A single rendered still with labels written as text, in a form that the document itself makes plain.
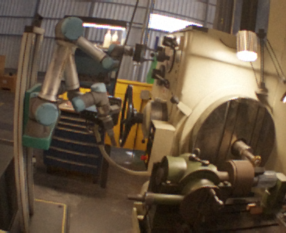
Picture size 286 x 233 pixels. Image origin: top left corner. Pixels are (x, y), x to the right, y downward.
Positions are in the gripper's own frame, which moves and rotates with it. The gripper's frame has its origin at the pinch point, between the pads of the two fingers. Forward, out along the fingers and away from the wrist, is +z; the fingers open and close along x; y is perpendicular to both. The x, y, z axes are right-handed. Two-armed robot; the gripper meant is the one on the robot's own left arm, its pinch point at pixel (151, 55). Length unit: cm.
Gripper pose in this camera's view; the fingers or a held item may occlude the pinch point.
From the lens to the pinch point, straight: 188.9
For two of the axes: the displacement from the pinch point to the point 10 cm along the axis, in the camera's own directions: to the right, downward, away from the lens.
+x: -1.7, 9.6, 2.1
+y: -1.1, -2.3, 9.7
